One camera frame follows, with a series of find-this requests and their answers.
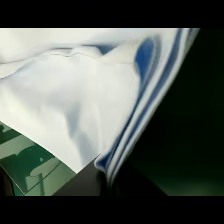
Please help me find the white shirt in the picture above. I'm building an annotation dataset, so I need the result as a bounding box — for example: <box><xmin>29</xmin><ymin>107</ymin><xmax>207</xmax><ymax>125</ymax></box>
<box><xmin>0</xmin><ymin>27</ymin><xmax>200</xmax><ymax>188</ymax></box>

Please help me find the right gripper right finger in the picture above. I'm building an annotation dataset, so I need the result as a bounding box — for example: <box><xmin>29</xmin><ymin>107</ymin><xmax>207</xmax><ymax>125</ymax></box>
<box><xmin>114</xmin><ymin>163</ymin><xmax>168</xmax><ymax>197</ymax></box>

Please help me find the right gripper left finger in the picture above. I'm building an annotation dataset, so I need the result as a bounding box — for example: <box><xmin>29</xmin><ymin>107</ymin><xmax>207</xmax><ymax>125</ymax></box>
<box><xmin>53</xmin><ymin>163</ymin><xmax>108</xmax><ymax>197</ymax></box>

